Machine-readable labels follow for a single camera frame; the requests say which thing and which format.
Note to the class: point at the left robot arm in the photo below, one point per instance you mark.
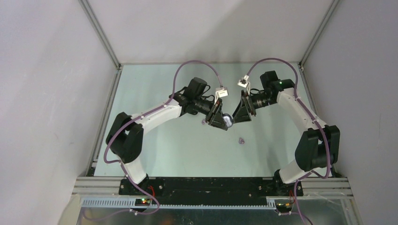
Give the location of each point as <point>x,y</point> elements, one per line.
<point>125,138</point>

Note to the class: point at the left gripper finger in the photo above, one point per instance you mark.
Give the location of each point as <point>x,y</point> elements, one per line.
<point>216,110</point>
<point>218,121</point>

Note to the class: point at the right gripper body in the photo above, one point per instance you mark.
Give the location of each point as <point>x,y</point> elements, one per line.
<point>250,105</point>

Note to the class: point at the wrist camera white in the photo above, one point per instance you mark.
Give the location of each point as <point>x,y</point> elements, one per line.
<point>220,92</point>
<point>245,83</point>

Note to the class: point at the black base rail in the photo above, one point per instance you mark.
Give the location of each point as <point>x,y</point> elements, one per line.
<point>211,191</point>

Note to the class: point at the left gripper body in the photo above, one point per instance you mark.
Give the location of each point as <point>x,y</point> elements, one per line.
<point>212,112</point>

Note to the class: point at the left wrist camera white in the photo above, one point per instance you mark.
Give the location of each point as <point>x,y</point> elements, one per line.
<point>220,92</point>

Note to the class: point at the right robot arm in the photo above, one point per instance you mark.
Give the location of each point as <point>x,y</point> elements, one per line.
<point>319,143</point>

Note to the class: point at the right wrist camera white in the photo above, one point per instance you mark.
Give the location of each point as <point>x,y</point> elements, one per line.
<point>245,83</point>

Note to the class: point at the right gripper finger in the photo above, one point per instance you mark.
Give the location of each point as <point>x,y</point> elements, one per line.
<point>244,119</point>
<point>241,110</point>

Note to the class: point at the grey slotted cable duct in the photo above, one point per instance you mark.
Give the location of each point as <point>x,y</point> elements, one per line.
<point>131,203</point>

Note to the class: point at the purple earbud charging case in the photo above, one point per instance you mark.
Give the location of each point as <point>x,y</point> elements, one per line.
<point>228,120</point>

